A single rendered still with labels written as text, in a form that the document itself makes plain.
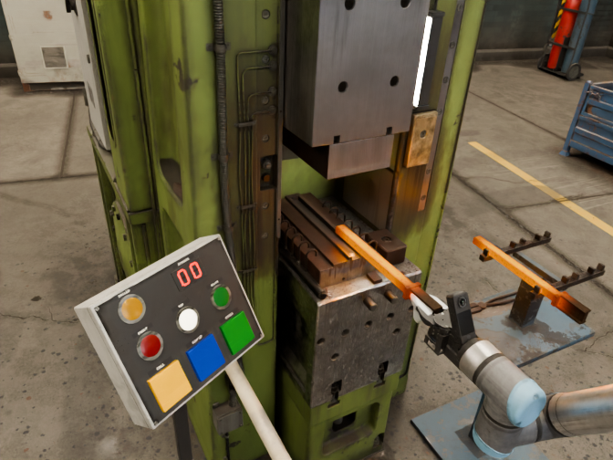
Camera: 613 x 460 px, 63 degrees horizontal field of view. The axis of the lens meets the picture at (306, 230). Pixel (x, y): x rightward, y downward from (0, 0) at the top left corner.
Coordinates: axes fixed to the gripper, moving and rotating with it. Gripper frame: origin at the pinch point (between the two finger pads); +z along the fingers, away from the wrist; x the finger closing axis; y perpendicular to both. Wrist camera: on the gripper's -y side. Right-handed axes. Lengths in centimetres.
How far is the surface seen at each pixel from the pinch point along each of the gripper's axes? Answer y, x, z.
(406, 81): -45, 8, 28
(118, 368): -2, -71, 5
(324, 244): 6.8, -5.0, 37.0
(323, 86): -46, -16, 28
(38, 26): 46, -49, 576
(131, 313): -10, -66, 10
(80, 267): 110, -69, 201
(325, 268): 7.7, -10.4, 26.9
